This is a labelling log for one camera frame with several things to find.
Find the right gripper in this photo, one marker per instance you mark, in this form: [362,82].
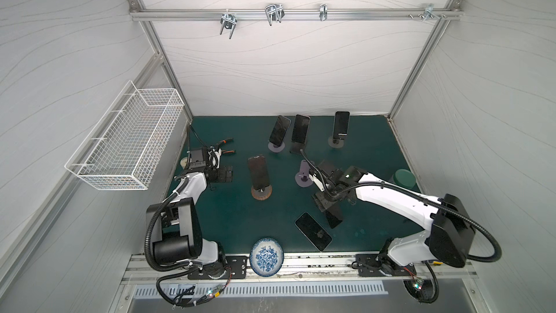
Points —
[324,202]

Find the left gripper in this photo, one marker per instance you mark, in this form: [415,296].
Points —
[221,176]

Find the black phone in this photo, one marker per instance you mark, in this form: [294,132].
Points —
[279,130]
[334,216]
[315,233]
[341,125]
[300,129]
[258,172]

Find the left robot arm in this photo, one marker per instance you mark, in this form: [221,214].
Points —
[173,231]

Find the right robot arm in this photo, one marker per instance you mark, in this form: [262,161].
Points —
[447,234]

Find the purple phone stand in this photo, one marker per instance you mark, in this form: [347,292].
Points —
[303,176]

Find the grey stand back right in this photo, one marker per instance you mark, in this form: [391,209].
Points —
[336,143]

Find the black stand back centre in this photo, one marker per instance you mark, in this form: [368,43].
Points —
[296,148]

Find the wooden base phone stand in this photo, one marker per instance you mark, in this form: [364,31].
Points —
[261,194]

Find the purple stand back left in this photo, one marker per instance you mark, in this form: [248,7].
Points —
[276,148]

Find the beige plastic cup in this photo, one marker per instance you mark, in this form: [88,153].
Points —
[184,163]

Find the green lidded jar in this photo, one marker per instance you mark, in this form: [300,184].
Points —
[403,178]

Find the blue white patterned plate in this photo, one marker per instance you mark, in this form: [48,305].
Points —
[266,257]

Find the white vent grille strip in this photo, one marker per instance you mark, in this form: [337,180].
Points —
[270,289]

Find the metal clamp left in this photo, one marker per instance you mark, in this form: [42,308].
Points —
[228,22]

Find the aluminium crossbar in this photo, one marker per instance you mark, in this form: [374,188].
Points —
[300,15]

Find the metal clamp centre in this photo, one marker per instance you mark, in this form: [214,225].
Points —
[274,13]

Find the metal clamp small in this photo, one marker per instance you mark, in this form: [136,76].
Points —
[323,12]

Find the orange handled pliers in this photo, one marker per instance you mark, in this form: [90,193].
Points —
[223,144]

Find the white wire basket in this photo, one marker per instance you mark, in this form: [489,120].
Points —
[123,149]

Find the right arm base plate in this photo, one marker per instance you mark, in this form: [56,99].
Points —
[369,266]

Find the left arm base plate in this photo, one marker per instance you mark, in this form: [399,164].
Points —
[234,267]

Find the metal bracket right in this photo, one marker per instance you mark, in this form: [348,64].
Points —
[428,14]

